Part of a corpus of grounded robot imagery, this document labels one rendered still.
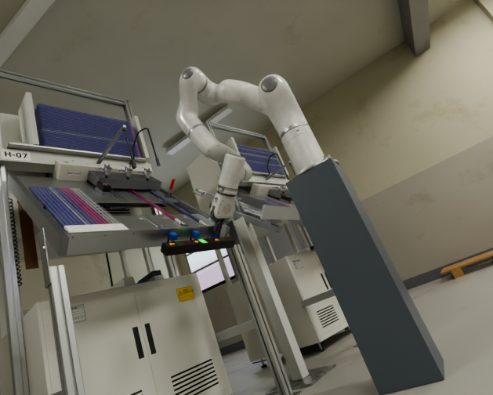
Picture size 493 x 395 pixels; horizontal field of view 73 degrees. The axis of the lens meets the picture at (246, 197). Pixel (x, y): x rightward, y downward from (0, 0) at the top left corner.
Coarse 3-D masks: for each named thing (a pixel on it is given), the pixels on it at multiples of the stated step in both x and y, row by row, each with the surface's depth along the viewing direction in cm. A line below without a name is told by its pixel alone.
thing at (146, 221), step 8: (120, 216) 131; (128, 216) 133; (136, 216) 135; (144, 216) 137; (152, 216) 140; (160, 216) 143; (168, 216) 144; (176, 216) 149; (184, 216) 151; (200, 216) 158; (128, 224) 125; (136, 224) 127; (144, 224) 129; (152, 224) 131; (160, 224) 133; (168, 224) 136; (176, 224) 138; (192, 224) 144; (200, 224) 146; (208, 224) 149
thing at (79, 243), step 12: (156, 228) 122; (168, 228) 125; (180, 228) 129; (192, 228) 134; (204, 228) 138; (72, 240) 101; (84, 240) 103; (96, 240) 106; (108, 240) 109; (120, 240) 112; (132, 240) 116; (144, 240) 119; (156, 240) 123; (168, 240) 128; (180, 240) 131; (72, 252) 102; (84, 252) 105
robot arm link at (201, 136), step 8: (192, 128) 142; (200, 128) 142; (192, 136) 142; (200, 136) 140; (208, 136) 140; (200, 144) 140; (208, 144) 138; (216, 144) 139; (208, 152) 138; (216, 152) 140; (224, 152) 142; (232, 152) 143; (216, 160) 144; (248, 168) 140; (248, 176) 140
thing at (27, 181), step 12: (24, 180) 143; (36, 180) 147; (48, 180) 152; (60, 180) 156; (96, 192) 153; (120, 192) 163; (144, 192) 174; (156, 192) 180; (108, 204) 154; (120, 204) 159; (132, 204) 164; (144, 204) 168; (156, 204) 174
